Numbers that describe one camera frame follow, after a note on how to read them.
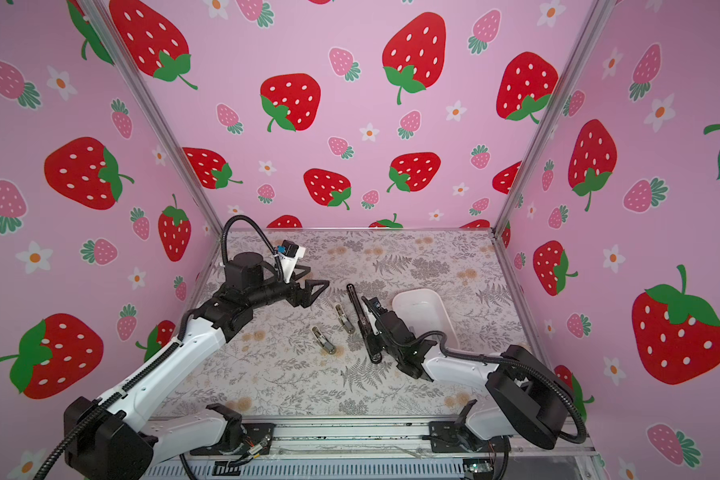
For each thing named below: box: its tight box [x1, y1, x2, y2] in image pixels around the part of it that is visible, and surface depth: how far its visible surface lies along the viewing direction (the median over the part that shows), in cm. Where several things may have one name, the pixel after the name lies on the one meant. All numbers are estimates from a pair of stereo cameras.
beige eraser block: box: [310, 326, 337, 355], surface depth 90 cm
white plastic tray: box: [392, 288, 459, 349], surface depth 99 cm
